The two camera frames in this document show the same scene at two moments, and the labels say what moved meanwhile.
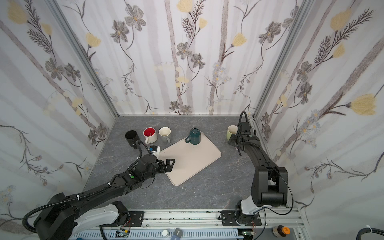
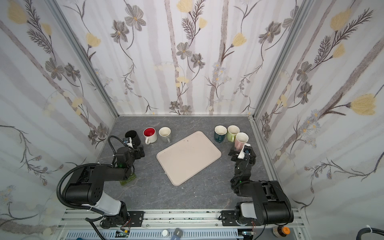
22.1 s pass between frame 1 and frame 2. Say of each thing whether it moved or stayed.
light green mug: stayed
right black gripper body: moved
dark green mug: moved
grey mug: stayed
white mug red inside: stayed
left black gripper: moved
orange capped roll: stayed
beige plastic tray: stayed
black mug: stayed
